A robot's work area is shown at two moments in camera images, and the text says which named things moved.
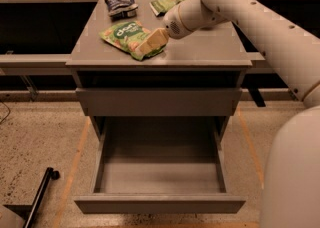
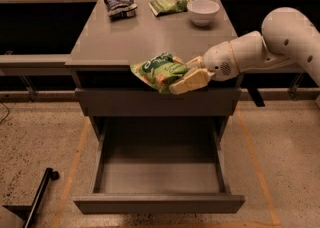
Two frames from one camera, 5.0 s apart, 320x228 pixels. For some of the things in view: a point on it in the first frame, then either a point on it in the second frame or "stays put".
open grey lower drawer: (160, 164) stays put
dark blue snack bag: (122, 6) stays put
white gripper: (172, 25) → (218, 61)
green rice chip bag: (126, 36) → (160, 70)
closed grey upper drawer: (160, 102) stays put
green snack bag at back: (162, 5) stays put
